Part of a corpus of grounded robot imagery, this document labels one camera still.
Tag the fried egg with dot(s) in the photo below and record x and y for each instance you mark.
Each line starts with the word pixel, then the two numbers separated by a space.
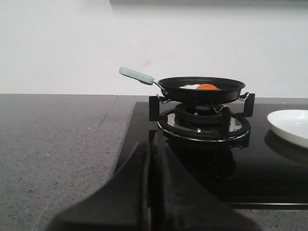
pixel 199 87

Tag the white ceramic plate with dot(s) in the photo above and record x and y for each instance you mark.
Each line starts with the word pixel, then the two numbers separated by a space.
pixel 290 125

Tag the black gas burner head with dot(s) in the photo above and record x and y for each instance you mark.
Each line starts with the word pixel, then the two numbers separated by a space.
pixel 193 114

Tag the black pan support grate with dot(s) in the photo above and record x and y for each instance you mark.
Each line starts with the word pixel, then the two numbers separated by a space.
pixel 234 134

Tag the silver wire pan reducer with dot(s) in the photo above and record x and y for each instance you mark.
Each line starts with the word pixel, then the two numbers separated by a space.
pixel 163 97

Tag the black frying pan green handle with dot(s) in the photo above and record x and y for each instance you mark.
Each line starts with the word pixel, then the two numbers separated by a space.
pixel 174 83

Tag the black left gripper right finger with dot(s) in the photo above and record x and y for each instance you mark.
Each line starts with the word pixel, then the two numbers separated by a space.
pixel 180 203

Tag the black glass gas cooktop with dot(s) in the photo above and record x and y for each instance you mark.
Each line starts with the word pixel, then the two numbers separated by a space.
pixel 261 172

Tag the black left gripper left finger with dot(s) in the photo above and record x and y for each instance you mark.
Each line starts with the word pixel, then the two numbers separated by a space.
pixel 120 205

